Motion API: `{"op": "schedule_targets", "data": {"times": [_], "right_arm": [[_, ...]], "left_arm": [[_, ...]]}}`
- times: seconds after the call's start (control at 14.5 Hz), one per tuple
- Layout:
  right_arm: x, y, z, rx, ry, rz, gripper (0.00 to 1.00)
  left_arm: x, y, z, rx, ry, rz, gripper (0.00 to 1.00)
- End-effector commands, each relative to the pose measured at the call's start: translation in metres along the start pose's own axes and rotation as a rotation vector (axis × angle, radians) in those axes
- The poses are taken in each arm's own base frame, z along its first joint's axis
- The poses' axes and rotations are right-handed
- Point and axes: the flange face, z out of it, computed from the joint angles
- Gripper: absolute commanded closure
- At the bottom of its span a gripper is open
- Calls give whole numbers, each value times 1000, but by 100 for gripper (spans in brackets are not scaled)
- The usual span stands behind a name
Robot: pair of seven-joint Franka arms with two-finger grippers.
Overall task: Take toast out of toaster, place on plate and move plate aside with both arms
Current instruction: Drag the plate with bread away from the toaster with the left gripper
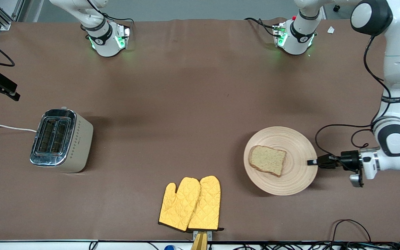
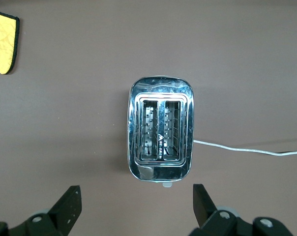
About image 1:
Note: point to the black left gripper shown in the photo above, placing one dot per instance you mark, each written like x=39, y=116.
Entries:
x=348, y=160

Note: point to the round wooden plate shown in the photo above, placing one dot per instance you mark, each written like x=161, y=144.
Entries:
x=290, y=180

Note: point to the brown toast slice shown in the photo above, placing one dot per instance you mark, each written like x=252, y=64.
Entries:
x=267, y=160

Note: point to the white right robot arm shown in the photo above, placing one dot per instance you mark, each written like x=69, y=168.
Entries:
x=99, y=41

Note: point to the beige chrome toaster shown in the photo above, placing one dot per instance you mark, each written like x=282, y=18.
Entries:
x=78, y=146

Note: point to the yellow quilted oven mitt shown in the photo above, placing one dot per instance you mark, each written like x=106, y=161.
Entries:
x=179, y=205
x=207, y=205

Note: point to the small white paper scrap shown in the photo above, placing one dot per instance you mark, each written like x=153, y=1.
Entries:
x=331, y=30

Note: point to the black caster wheel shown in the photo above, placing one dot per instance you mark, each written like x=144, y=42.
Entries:
x=336, y=7

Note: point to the brown table cover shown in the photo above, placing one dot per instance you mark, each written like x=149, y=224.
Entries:
x=186, y=86

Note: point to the small blue object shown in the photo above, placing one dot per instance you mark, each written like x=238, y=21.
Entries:
x=169, y=248

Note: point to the aluminium frame profile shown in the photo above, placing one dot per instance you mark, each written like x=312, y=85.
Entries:
x=2, y=17

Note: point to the small metal bracket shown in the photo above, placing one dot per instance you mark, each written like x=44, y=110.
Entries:
x=209, y=235

